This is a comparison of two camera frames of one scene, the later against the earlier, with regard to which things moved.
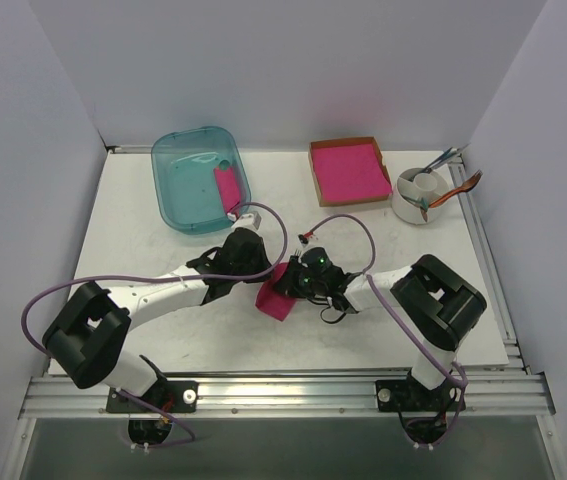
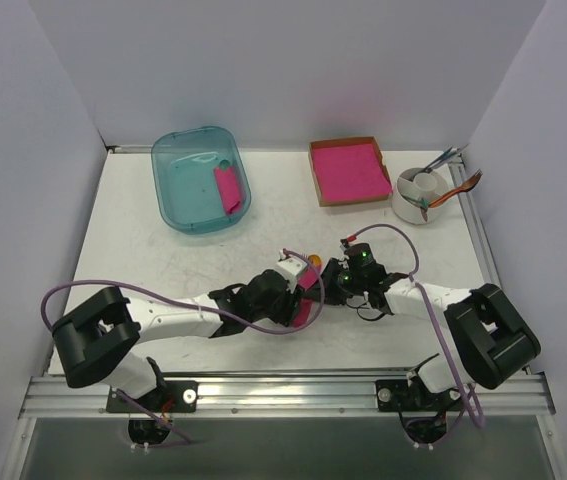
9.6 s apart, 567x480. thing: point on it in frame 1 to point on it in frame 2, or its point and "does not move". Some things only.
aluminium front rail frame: [518, 395] does not move
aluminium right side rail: [516, 360] does not move
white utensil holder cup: [406, 196] does not move
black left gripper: [242, 240] to [292, 302]
